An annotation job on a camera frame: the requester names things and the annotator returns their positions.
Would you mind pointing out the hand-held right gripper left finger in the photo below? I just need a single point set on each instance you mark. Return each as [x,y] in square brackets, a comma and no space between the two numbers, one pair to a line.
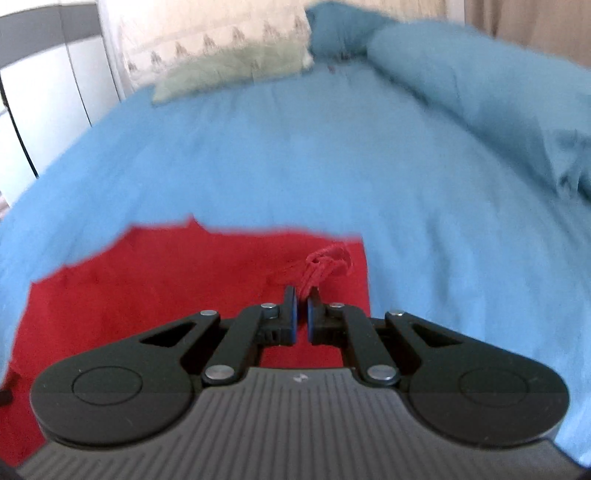
[291,318]

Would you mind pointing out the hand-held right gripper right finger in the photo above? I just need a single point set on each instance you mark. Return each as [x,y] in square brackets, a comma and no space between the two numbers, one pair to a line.
[312,321]

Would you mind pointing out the red cloth garment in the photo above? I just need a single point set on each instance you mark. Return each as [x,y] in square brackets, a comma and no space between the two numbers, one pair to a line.
[152,295]

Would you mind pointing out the blue bed sheet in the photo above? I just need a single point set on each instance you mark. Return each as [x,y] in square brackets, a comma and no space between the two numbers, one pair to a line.
[295,166]

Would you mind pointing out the pale green fuzzy pillow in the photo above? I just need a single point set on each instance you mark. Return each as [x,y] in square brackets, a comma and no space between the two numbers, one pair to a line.
[226,69]

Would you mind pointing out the rolled blue blanket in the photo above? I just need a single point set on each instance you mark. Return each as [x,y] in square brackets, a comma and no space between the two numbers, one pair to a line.
[466,78]

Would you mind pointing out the cream patterned pillow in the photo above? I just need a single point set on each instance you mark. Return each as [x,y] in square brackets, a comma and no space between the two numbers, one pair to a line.
[203,39]

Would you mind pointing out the white wardrobe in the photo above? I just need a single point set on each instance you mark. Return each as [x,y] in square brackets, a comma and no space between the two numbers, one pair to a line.
[44,87]

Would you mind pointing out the beige curtain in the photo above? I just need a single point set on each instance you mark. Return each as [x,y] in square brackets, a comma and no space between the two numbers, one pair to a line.
[531,27]

